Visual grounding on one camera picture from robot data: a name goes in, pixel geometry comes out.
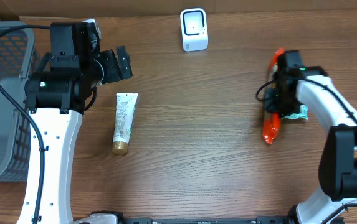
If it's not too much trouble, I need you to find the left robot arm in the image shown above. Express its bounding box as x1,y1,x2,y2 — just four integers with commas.
18,19,133,223

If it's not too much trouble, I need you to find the grey plastic shopping basket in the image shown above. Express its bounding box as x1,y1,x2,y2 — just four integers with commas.
0,21,40,182

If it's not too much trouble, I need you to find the white Pantene conditioner tube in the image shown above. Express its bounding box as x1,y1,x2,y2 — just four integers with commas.
112,93,138,154

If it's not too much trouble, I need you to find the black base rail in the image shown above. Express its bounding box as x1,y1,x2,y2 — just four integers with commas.
72,210,346,224

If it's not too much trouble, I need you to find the white barcode scanner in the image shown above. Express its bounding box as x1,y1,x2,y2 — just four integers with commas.
180,7,209,52

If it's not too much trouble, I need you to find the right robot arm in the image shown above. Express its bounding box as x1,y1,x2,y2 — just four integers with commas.
257,48,357,224

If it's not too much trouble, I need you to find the red spaghetti packet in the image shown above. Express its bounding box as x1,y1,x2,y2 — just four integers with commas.
262,47,285,144

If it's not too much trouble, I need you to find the mint green wipes packet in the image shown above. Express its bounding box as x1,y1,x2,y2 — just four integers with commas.
283,105,308,121

